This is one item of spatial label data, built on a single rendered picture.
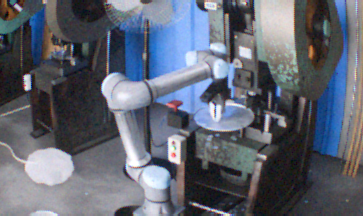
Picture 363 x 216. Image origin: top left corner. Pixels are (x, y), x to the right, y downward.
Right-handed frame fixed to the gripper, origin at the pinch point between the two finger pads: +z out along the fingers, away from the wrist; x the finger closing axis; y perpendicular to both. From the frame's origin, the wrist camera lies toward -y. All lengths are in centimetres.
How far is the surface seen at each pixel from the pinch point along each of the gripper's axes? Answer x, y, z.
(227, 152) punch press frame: -0.7, 10.9, 21.2
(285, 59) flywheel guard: -40, -4, -39
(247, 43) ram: -1.6, 26.2, -32.5
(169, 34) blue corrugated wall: 149, 144, 10
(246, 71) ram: -2.2, 23.5, -18.0
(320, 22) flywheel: -50, 28, -57
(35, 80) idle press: 199, 15, 23
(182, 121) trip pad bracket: 26.6, 9.5, 11.3
